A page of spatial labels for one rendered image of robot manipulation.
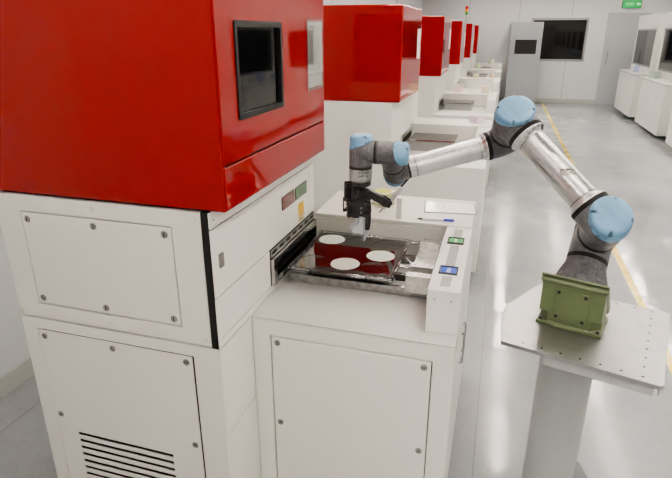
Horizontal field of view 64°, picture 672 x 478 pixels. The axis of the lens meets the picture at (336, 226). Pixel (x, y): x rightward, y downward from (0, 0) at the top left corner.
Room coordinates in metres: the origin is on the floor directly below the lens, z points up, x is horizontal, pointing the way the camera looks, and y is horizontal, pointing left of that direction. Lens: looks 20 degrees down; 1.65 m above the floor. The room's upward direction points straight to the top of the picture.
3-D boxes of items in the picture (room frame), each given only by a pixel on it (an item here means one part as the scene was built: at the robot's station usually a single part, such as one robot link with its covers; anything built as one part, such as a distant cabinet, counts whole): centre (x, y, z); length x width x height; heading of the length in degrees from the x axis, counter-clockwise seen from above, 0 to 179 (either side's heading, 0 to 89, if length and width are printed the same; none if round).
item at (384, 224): (2.14, -0.26, 0.89); 0.62 x 0.35 x 0.14; 73
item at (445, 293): (1.63, -0.39, 0.89); 0.55 x 0.09 x 0.14; 163
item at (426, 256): (1.74, -0.32, 0.87); 0.36 x 0.08 x 0.03; 163
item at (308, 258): (1.80, -0.06, 0.90); 0.34 x 0.34 x 0.01; 73
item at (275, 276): (1.85, 0.15, 0.89); 0.44 x 0.02 x 0.10; 163
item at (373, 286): (1.67, -0.08, 0.84); 0.50 x 0.02 x 0.03; 73
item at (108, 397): (1.78, 0.54, 0.41); 0.82 x 0.71 x 0.82; 163
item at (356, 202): (1.72, -0.07, 1.13); 0.09 x 0.08 x 0.12; 103
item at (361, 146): (1.72, -0.08, 1.29); 0.09 x 0.08 x 0.11; 78
